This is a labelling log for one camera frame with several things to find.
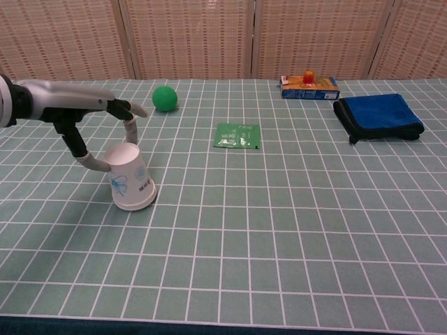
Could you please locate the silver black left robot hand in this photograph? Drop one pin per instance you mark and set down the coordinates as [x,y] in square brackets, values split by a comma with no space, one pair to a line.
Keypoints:
[63,96]

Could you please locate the green ball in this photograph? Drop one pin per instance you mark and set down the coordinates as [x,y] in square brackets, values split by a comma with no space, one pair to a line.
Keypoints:
[165,98]

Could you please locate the bamboo folding screen panel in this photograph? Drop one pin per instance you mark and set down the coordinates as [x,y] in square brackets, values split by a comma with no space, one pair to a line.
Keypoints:
[192,38]
[321,38]
[63,38]
[415,38]

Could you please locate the white paper cup blue print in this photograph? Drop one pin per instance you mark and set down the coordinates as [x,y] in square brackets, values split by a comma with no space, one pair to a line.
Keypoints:
[134,208]
[127,171]

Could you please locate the orange and blue carton box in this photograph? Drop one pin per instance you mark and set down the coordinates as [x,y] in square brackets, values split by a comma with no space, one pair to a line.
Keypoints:
[311,91]

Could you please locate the green foil sachet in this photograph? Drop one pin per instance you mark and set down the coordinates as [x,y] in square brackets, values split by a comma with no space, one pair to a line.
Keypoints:
[237,136]

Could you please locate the green grid table mat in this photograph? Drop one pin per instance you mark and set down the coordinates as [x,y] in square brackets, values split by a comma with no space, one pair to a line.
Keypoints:
[262,227]

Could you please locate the small red orange toy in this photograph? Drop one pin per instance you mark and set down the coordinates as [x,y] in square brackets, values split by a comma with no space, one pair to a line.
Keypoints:
[308,76]

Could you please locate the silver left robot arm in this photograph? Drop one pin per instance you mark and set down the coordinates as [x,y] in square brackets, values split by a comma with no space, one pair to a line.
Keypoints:
[5,101]

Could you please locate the blue cloth with black edge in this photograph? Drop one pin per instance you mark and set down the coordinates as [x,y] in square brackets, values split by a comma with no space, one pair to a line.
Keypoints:
[380,113]

